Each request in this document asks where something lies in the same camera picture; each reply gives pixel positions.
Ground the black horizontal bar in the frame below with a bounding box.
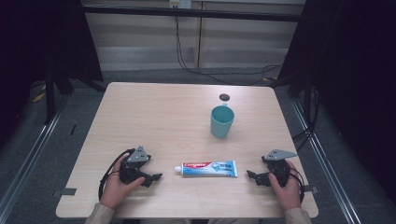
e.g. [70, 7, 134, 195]
[81, 5, 303, 23]

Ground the teal cup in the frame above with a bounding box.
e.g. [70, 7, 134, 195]
[209, 104, 236, 139]

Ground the black metal stand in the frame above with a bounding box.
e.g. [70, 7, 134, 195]
[44, 65, 75, 126]

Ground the metal floor rail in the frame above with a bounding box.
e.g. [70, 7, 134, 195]
[0, 95, 69, 217]
[290, 98, 362, 224]

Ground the person's right hand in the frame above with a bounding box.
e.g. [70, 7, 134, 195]
[267, 160, 303, 212]

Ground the blue and white toothpaste tube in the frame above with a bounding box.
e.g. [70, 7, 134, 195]
[174, 160, 239, 178]

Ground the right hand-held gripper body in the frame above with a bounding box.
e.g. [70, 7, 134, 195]
[261, 148, 299, 188]

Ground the person's left hand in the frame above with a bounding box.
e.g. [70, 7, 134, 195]
[99, 154, 146, 210]

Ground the black hanging wall cable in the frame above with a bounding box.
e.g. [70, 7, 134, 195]
[174, 15, 283, 87]

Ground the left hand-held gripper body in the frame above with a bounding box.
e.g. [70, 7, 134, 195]
[119, 145, 153, 185]

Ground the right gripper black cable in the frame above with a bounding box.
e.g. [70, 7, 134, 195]
[288, 163, 306, 205]

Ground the yellow floor tape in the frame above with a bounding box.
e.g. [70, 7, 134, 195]
[32, 91, 47, 104]

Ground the bundle of black floor cables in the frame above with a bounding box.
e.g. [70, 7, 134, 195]
[291, 86, 322, 151]

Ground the white wall socket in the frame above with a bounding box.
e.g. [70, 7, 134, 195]
[169, 0, 192, 9]

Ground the black curtain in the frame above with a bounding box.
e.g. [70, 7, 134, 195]
[276, 0, 396, 204]
[0, 0, 105, 147]

